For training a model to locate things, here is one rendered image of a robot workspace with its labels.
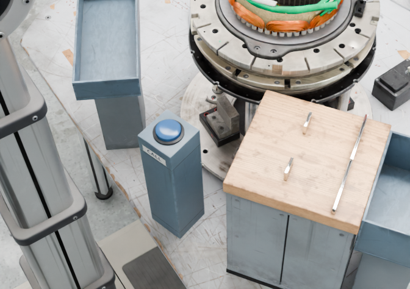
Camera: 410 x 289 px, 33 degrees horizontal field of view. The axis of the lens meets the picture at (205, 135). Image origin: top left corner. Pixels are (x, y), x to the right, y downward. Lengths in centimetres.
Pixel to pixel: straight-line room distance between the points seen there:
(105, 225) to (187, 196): 105
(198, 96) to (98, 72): 31
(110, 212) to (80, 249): 98
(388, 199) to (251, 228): 21
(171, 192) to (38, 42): 62
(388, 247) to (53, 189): 51
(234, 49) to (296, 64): 10
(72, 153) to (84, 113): 94
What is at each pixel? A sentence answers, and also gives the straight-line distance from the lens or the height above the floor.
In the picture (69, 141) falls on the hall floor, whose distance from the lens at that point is 244.
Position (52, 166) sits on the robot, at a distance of 108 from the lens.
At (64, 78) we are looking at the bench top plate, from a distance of 155.
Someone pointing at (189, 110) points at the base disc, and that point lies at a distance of 142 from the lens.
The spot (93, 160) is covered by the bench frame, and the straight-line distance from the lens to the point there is 211.
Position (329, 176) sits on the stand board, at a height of 107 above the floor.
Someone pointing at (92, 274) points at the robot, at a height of 69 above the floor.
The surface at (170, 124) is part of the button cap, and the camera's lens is 109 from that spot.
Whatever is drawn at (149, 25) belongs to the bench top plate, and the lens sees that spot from 164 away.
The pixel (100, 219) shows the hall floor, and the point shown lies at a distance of 224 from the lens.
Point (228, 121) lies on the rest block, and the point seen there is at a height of 86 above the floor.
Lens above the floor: 190
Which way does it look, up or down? 52 degrees down
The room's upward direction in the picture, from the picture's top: 3 degrees counter-clockwise
